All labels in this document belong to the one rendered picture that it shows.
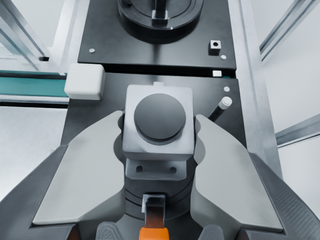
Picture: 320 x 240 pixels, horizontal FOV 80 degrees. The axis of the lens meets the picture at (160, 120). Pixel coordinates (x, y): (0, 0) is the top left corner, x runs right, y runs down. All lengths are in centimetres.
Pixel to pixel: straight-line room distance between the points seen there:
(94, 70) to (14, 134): 17
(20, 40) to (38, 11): 28
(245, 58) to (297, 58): 21
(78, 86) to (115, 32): 12
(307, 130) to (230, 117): 9
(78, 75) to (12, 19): 9
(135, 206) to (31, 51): 25
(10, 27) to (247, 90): 32
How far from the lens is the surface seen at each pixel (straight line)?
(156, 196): 21
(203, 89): 29
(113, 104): 27
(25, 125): 37
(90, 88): 26
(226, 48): 34
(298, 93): 51
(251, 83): 34
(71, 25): 39
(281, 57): 54
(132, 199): 22
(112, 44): 33
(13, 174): 36
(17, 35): 31
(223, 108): 17
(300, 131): 32
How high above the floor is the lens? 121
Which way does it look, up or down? 70 degrees down
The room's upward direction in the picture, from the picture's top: 7 degrees clockwise
